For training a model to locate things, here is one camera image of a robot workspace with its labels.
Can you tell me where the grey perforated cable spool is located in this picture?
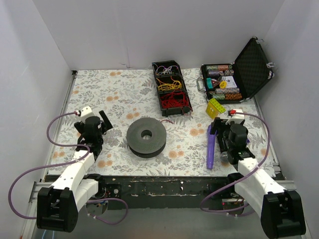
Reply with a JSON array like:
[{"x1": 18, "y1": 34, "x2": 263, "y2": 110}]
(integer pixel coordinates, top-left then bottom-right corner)
[{"x1": 127, "y1": 118, "x2": 166, "y2": 159}]

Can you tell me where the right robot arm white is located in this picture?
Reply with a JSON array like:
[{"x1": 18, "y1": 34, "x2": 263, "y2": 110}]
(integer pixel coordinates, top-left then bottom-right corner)
[{"x1": 207, "y1": 110, "x2": 306, "y2": 239}]

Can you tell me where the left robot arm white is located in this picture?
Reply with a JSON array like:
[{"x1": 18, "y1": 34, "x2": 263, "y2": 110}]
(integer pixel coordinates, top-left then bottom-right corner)
[{"x1": 36, "y1": 106, "x2": 113, "y2": 233}]

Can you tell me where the black glitter microphone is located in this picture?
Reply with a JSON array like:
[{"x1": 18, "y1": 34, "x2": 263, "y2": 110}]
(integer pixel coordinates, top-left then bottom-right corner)
[{"x1": 217, "y1": 134, "x2": 229, "y2": 164}]

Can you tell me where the floral patterned table mat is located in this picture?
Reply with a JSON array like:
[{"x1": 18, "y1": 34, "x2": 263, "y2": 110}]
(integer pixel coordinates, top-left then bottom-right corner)
[{"x1": 47, "y1": 69, "x2": 278, "y2": 177}]

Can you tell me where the yellow big blind button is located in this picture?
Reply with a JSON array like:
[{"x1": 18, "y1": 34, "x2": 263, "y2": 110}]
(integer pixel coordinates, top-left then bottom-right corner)
[{"x1": 219, "y1": 81, "x2": 227, "y2": 89}]

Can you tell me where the white card deck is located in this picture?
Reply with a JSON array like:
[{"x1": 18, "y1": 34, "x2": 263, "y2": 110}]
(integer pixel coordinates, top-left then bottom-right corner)
[{"x1": 222, "y1": 76, "x2": 237, "y2": 88}]

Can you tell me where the black poker chip case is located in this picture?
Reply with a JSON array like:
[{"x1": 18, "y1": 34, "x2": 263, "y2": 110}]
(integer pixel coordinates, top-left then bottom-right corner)
[{"x1": 200, "y1": 37, "x2": 274, "y2": 104}]

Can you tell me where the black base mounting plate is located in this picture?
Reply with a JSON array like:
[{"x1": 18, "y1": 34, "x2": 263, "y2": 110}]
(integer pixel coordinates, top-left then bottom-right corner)
[{"x1": 94, "y1": 175, "x2": 250, "y2": 211}]

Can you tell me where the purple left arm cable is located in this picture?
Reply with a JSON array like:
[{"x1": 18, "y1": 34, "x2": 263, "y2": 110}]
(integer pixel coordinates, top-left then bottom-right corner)
[{"x1": 8, "y1": 112, "x2": 129, "y2": 226}]

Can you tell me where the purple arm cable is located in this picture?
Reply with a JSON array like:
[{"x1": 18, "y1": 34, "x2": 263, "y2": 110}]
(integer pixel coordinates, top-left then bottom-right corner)
[
  {"x1": 8, "y1": 112, "x2": 129, "y2": 226},
  {"x1": 200, "y1": 112, "x2": 271, "y2": 217}
]

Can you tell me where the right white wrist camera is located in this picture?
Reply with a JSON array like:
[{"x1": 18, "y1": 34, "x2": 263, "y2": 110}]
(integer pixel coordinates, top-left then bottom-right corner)
[{"x1": 226, "y1": 109, "x2": 245, "y2": 125}]

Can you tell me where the red wire bundle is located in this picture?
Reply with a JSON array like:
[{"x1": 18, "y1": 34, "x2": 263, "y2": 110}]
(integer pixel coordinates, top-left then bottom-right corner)
[{"x1": 160, "y1": 90, "x2": 189, "y2": 109}]

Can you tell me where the black compartment cable box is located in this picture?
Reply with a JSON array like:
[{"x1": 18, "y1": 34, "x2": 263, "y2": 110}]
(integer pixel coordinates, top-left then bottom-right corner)
[{"x1": 152, "y1": 60, "x2": 192, "y2": 117}]

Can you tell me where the yellow wire bundle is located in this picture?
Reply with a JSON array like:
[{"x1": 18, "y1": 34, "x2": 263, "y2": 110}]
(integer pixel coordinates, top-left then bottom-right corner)
[{"x1": 157, "y1": 77, "x2": 182, "y2": 92}]

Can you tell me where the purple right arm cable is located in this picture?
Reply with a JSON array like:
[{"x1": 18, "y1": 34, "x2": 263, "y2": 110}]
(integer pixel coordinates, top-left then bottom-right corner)
[{"x1": 200, "y1": 112, "x2": 271, "y2": 217}]

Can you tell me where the white purple wire bundle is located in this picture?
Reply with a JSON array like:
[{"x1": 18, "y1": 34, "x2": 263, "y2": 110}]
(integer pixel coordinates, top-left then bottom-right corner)
[{"x1": 156, "y1": 64, "x2": 179, "y2": 77}]

